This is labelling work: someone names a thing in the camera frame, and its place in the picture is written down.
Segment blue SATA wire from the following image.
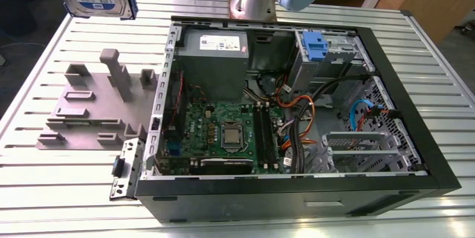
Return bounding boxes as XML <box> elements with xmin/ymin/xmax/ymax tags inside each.
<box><xmin>350</xmin><ymin>97</ymin><xmax>373</xmax><ymax>133</ymax></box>

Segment silver disk bay cage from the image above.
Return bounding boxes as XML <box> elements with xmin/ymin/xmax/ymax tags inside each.
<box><xmin>321</xmin><ymin>131</ymin><xmax>413</xmax><ymax>173</ymax></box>

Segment grey power supply unit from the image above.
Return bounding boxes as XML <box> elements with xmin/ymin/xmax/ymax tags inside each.
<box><xmin>174</xmin><ymin>29</ymin><xmax>250</xmax><ymax>104</ymax></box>

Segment black cable bundle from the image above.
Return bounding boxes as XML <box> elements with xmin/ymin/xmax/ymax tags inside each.
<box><xmin>287</xmin><ymin>73</ymin><xmax>373</xmax><ymax>174</ymax></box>

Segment black graphics card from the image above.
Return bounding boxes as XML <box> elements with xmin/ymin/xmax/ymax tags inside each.
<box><xmin>189</xmin><ymin>157</ymin><xmax>255</xmax><ymax>176</ymax></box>

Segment coloured PSU wire bundle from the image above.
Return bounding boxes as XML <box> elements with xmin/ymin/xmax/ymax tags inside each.
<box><xmin>243</xmin><ymin>72</ymin><xmax>321</xmax><ymax>155</ymax></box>

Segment silver CPU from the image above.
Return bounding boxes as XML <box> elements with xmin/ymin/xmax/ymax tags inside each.
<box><xmin>222</xmin><ymin>126</ymin><xmax>249</xmax><ymax>146</ymax></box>

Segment power wire black connector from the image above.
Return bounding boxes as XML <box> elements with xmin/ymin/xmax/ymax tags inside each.
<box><xmin>362</xmin><ymin>104</ymin><xmax>394</xmax><ymax>121</ymax></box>

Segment green RAM stick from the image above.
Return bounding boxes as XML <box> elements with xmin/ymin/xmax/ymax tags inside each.
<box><xmin>62</xmin><ymin>121</ymin><xmax>102</xmax><ymax>127</ymax></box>

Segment grey optical drive bay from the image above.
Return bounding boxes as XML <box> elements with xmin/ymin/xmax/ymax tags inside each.
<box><xmin>289</xmin><ymin>29</ymin><xmax>374</xmax><ymax>94</ymax></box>

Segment black PC case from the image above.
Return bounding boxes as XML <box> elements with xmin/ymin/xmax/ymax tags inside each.
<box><xmin>134</xmin><ymin>14</ymin><xmax>462</xmax><ymax>224</ymax></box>

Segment grey parts rack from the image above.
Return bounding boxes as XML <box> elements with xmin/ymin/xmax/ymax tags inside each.
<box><xmin>35</xmin><ymin>48</ymin><xmax>162</xmax><ymax>152</ymax></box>

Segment CPU socket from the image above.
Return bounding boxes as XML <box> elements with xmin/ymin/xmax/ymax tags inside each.
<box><xmin>219</xmin><ymin>120</ymin><xmax>251</xmax><ymax>154</ymax></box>

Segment red black twisted fan wire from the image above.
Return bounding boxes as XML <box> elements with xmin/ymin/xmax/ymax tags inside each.
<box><xmin>173</xmin><ymin>70</ymin><xmax>186</xmax><ymax>132</ymax></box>

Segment black RAM slot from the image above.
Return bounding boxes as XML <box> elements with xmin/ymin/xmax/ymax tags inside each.
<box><xmin>254</xmin><ymin>102</ymin><xmax>271</xmax><ymax>171</ymax></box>

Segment green motherboard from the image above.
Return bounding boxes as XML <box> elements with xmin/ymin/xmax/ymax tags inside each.
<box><xmin>158</xmin><ymin>101</ymin><xmax>294</xmax><ymax>175</ymax></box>

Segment silver slot bracket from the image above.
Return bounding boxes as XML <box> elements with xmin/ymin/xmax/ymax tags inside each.
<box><xmin>110</xmin><ymin>137</ymin><xmax>147</xmax><ymax>201</ymax></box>

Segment blue plastic drive latch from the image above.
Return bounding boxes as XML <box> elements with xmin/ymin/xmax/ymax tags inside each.
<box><xmin>302</xmin><ymin>31</ymin><xmax>330</xmax><ymax>62</ymax></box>

